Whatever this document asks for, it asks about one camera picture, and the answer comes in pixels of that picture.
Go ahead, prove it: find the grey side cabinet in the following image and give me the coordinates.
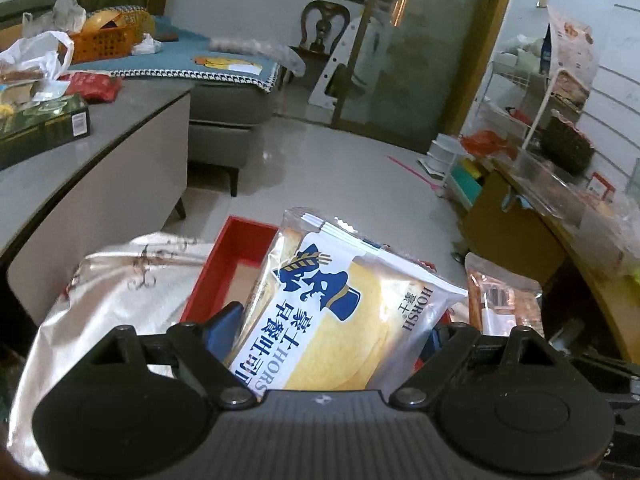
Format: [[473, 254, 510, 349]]
[[0, 77, 193, 326]]

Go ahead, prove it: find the white plastic bag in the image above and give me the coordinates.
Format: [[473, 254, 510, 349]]
[[0, 31, 75, 86]]

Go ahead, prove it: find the white blue bread packet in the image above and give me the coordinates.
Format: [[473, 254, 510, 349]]
[[222, 206, 469, 392]]

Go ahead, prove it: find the clear plastic bag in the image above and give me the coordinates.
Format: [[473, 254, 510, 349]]
[[209, 36, 306, 73]]

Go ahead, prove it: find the silver embroidered cloth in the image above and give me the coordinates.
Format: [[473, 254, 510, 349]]
[[7, 240, 221, 473]]

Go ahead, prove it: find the green storage box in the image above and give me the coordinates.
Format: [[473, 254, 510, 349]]
[[447, 157, 488, 208]]

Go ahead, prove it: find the dark green box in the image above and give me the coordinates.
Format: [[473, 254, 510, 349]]
[[0, 95, 92, 170]]

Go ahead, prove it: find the yellow perforated lid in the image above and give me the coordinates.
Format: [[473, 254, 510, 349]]
[[112, 7, 156, 31]]

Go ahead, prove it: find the small red white box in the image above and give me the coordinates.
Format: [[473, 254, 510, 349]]
[[587, 171, 617, 201]]

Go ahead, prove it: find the clear plastic container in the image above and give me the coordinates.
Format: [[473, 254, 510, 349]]
[[515, 147, 626, 226]]

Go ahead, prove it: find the light wooden table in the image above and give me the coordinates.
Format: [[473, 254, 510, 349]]
[[460, 157, 640, 361]]

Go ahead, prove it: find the brown snack packet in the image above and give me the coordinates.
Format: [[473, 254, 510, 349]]
[[0, 66, 46, 83]]

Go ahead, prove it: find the hanging pink snack bag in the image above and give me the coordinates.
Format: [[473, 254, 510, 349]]
[[547, 7, 601, 111]]

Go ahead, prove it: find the pink straw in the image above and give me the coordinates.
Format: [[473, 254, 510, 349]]
[[387, 156, 446, 193]]

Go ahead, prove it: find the red cardboard box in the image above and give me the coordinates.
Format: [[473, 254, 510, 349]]
[[180, 216, 468, 323]]

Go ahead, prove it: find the dark wooden chair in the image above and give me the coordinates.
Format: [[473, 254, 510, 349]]
[[288, 1, 351, 88]]

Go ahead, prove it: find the white round container stack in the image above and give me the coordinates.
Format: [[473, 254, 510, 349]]
[[427, 133, 463, 173]]

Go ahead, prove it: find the orange plastic basket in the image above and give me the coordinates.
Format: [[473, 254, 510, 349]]
[[59, 24, 143, 64]]

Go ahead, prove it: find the crumpled white tissue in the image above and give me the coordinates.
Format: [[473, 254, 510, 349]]
[[131, 34, 163, 56]]

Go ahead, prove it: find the orange plastic bag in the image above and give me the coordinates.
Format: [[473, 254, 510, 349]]
[[460, 130, 518, 161]]

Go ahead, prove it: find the red snack bag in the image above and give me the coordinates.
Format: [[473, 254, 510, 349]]
[[60, 72, 122, 103]]

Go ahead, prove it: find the glass sliding door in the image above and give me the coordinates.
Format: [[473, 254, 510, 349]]
[[332, 0, 521, 143]]

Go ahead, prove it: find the white wire rack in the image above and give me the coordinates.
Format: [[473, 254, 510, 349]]
[[475, 35, 556, 161]]

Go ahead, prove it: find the white perforated board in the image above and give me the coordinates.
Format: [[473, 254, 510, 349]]
[[307, 15, 373, 107]]

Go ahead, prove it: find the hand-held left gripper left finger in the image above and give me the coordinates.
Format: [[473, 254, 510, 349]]
[[89, 301, 258, 407]]

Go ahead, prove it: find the crinkled transparent bag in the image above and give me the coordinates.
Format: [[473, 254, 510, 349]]
[[22, 0, 87, 36]]

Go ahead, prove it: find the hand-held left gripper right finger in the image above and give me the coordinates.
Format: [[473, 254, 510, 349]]
[[389, 322, 571, 407]]

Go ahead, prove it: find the clear bag of snacks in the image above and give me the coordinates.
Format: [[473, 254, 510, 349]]
[[575, 180, 640, 276]]

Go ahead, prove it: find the dark seaweed packet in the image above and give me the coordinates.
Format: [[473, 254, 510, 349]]
[[542, 112, 596, 176]]

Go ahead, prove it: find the blue sofa cover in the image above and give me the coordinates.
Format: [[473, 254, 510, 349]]
[[67, 15, 281, 93]]

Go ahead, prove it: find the yellow dome bowl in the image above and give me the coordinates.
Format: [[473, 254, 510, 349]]
[[82, 9, 123, 35]]

